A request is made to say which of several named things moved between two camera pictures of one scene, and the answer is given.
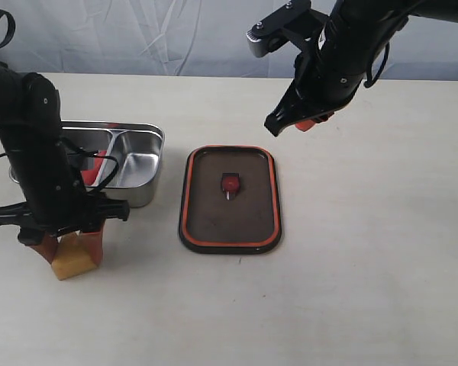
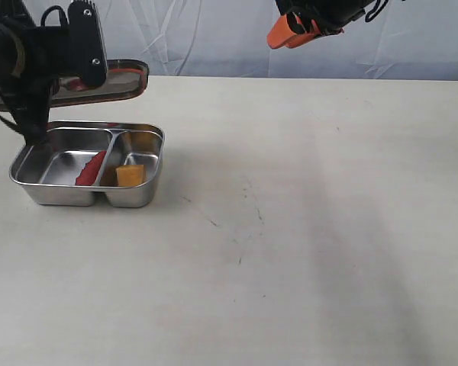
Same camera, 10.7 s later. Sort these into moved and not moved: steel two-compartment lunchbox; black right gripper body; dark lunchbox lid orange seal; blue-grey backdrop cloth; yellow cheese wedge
Moved: black right gripper body; dark lunchbox lid orange seal; yellow cheese wedge
Not moved: steel two-compartment lunchbox; blue-grey backdrop cloth
